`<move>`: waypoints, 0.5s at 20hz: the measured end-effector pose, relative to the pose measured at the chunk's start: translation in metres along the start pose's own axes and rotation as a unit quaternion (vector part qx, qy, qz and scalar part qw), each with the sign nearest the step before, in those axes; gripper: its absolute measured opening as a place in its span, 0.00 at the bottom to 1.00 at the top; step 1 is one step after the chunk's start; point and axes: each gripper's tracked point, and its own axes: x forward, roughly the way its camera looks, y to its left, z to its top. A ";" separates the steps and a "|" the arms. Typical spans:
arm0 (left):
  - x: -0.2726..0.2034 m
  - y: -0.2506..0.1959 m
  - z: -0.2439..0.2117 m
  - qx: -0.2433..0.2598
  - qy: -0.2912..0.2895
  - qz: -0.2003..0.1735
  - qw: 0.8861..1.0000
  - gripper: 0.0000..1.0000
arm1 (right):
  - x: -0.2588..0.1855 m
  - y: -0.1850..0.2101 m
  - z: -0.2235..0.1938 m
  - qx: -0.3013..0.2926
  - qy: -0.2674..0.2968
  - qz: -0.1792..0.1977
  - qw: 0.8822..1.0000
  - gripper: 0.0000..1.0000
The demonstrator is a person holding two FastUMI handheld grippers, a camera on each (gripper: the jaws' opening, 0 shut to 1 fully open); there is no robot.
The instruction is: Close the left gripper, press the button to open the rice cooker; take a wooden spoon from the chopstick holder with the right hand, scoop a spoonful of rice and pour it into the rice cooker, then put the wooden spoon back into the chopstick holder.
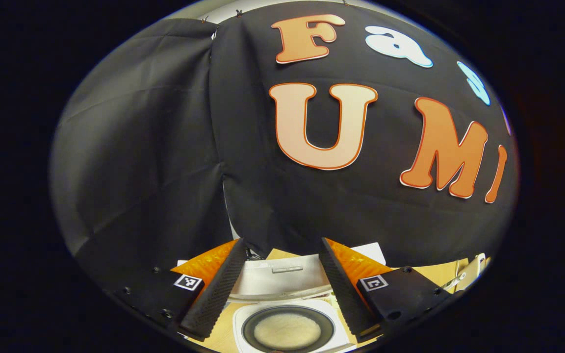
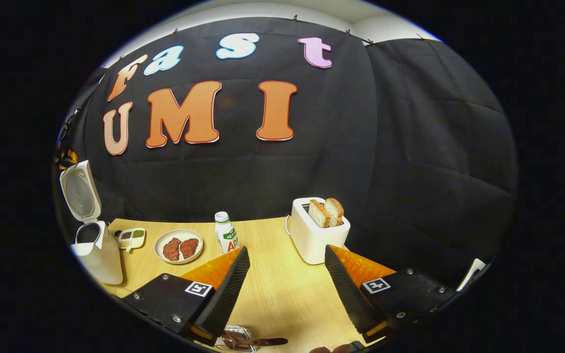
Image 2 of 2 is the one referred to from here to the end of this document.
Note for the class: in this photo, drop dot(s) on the toasted bread slice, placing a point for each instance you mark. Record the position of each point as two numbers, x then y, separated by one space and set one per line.
318 214
336 210

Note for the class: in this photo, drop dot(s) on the black backdrop cloth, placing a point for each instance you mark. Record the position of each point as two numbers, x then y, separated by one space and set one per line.
410 147

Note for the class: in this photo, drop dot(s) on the perforated metal chopstick holder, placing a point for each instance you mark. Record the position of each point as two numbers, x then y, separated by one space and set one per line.
238 329

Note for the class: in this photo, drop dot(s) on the red meat patty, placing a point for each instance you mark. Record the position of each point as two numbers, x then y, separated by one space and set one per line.
171 249
189 247

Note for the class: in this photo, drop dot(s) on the white toaster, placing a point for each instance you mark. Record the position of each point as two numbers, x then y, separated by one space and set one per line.
312 245

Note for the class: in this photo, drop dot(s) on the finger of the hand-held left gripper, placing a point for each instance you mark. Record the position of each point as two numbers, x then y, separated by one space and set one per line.
68 158

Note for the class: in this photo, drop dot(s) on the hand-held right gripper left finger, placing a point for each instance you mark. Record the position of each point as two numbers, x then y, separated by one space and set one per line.
228 289

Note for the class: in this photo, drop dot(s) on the round cream plate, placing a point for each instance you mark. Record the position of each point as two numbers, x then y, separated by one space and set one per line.
162 238

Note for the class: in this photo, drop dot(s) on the white rice cooker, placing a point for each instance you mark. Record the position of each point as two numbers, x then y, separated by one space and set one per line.
81 191

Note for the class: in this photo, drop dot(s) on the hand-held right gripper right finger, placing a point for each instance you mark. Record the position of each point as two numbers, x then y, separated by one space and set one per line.
348 294

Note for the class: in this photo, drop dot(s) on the white flat panel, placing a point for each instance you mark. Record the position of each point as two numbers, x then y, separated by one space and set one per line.
473 273

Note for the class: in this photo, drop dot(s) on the brown wooden spoon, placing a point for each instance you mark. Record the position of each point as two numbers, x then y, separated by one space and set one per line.
263 341

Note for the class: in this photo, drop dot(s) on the small divided condiment dish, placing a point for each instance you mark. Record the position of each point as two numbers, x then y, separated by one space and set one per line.
132 239

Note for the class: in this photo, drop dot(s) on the white drink bottle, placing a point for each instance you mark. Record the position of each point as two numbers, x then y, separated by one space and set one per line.
226 233

